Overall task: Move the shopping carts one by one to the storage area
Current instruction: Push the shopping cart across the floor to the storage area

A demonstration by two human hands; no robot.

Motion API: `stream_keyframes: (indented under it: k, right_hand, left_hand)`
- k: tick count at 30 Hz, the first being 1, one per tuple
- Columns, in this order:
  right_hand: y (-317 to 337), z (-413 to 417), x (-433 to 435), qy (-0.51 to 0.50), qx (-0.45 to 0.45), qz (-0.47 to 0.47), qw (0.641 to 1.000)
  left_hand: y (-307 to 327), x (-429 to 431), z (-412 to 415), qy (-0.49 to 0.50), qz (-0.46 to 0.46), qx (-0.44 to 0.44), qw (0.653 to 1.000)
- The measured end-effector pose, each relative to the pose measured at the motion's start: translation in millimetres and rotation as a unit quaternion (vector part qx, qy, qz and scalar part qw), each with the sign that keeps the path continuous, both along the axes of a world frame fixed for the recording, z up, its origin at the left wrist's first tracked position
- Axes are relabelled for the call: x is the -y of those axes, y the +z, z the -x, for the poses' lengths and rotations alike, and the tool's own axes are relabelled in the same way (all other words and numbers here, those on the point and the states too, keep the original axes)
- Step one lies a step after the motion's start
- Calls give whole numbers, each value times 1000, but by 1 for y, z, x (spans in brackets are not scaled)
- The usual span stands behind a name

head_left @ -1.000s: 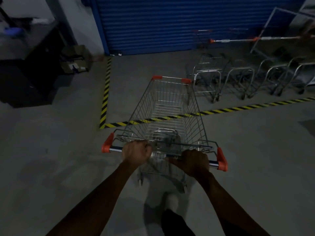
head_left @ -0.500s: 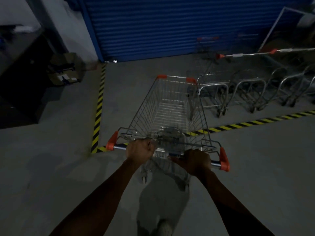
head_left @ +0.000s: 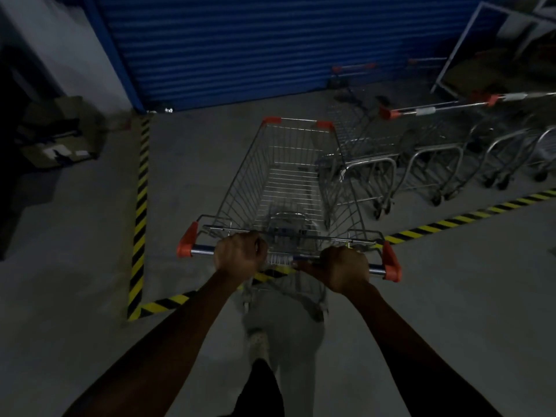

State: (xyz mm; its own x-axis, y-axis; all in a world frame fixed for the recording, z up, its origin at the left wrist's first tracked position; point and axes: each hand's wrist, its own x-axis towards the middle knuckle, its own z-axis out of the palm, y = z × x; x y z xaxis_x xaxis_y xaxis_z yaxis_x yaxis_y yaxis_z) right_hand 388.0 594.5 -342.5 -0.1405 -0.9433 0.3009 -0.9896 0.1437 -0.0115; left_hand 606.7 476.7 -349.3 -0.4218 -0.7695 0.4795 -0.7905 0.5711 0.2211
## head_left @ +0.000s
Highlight person's left forearm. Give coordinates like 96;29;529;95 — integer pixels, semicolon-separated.
63;270;250;417

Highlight blue roller shutter door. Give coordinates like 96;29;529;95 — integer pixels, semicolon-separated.
83;0;506;112

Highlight brown cardboard box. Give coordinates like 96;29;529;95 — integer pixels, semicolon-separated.
17;96;108;171

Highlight person's right hand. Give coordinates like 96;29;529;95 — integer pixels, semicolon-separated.
298;246;372;295

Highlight yellow black hazard floor tape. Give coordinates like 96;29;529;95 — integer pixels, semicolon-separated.
374;188;556;248
127;116;296;321

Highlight person's left hand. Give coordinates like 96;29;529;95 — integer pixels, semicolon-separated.
214;232;268;285

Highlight steel shopping cart orange corners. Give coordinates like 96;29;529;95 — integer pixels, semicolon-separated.
176;116;403;318

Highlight person's right forearm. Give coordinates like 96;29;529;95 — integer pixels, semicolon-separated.
343;280;504;417

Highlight white metal frame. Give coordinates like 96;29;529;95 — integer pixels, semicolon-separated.
430;1;556;98

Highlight pile of flattened cardboard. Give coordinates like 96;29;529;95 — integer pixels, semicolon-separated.
445;36;556;97

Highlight person's black trouser leg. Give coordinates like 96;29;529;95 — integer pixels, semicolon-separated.
219;358;286;417

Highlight person's white shoe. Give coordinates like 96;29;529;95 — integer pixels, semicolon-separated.
248;328;270;362

